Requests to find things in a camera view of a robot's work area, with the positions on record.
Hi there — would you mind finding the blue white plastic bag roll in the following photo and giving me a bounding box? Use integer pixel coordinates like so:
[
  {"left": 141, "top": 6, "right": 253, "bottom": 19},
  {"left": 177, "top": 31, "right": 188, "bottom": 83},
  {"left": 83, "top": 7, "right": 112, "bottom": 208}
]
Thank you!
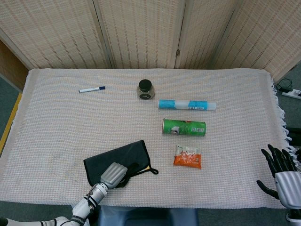
[{"left": 158, "top": 99, "right": 217, "bottom": 112}]

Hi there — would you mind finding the yellow cloth with black back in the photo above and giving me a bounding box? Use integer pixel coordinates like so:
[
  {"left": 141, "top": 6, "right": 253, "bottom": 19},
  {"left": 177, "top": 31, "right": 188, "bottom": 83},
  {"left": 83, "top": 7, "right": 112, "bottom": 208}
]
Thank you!
[{"left": 83, "top": 140, "right": 159, "bottom": 186}]

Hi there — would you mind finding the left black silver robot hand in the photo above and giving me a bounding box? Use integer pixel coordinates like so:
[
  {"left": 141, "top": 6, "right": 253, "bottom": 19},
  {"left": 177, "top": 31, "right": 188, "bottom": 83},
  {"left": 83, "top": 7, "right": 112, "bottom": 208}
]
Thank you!
[{"left": 100, "top": 161, "right": 140, "bottom": 189}]

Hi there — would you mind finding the woven folding screen panel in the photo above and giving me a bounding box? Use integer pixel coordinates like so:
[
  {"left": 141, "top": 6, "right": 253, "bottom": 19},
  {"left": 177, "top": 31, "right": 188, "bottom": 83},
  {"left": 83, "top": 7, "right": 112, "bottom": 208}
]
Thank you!
[
  {"left": 93, "top": 0, "right": 187, "bottom": 69},
  {"left": 175, "top": 0, "right": 237, "bottom": 69},
  {"left": 0, "top": 0, "right": 115, "bottom": 69},
  {"left": 213, "top": 0, "right": 301, "bottom": 82}
]

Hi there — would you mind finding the orange white snack packet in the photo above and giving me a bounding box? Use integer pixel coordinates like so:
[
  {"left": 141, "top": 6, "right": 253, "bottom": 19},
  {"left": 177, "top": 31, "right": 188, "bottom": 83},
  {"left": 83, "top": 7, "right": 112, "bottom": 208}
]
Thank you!
[{"left": 173, "top": 144, "right": 203, "bottom": 170}]

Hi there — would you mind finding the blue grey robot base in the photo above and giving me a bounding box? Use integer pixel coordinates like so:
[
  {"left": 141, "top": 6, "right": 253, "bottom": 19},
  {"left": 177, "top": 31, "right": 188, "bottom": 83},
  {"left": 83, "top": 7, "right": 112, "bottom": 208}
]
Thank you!
[{"left": 95, "top": 205, "right": 199, "bottom": 226}]

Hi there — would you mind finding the pale woven tablecloth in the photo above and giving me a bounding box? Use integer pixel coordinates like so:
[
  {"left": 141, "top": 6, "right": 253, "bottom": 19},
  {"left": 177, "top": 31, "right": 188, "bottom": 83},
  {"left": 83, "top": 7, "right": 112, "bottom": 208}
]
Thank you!
[{"left": 0, "top": 68, "right": 297, "bottom": 209}]

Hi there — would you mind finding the green chips can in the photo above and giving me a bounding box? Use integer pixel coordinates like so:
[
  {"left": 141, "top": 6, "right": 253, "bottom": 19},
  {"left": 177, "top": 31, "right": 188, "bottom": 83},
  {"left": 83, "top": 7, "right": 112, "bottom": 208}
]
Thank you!
[{"left": 161, "top": 118, "right": 207, "bottom": 137}]

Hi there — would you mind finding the round glass jar black lid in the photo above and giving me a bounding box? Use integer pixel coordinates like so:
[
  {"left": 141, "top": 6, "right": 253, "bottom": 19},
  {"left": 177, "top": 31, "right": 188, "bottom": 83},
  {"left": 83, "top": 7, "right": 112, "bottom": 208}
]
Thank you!
[{"left": 136, "top": 79, "right": 156, "bottom": 100}]

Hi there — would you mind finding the white power strip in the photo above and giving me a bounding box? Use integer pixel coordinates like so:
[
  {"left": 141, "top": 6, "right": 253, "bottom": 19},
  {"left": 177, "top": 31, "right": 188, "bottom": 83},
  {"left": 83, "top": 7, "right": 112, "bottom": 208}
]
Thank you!
[{"left": 281, "top": 89, "right": 301, "bottom": 99}]

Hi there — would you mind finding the white marker blue cap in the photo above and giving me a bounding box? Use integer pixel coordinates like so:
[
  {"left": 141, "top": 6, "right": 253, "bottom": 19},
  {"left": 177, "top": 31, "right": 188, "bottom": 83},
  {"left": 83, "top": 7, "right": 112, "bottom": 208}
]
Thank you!
[{"left": 79, "top": 86, "right": 106, "bottom": 93}]

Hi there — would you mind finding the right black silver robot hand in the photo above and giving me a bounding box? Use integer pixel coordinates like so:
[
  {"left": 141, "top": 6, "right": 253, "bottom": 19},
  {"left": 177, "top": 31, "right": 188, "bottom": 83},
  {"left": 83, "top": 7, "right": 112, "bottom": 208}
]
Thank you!
[{"left": 256, "top": 144, "right": 301, "bottom": 209}]

